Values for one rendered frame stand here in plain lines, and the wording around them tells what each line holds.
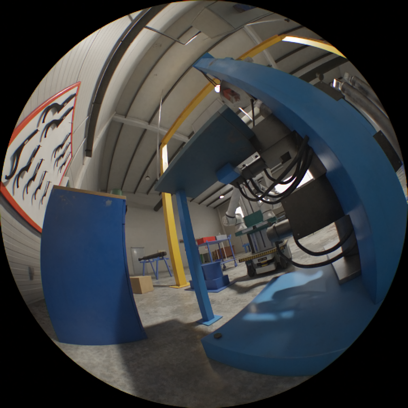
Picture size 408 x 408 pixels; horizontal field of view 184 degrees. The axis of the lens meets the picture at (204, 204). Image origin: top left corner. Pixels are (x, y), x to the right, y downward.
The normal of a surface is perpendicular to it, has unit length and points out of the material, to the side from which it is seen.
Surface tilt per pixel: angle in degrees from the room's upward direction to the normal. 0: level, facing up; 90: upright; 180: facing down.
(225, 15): 180
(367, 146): 90
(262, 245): 90
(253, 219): 90
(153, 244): 90
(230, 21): 180
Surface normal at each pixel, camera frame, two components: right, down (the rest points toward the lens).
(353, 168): -0.72, -0.12
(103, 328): 0.65, -0.45
